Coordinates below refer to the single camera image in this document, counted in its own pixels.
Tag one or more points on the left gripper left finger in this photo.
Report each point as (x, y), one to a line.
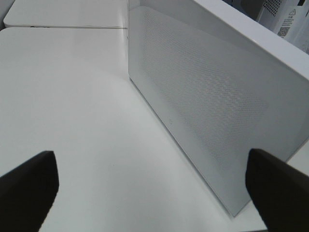
(27, 193)

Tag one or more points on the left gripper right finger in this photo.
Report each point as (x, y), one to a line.
(279, 192)

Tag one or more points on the white microwave door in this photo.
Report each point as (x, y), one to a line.
(222, 84)

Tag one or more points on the white warning label sticker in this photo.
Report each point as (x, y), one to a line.
(289, 22)

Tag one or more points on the white microwave oven body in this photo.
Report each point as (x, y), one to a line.
(268, 12)

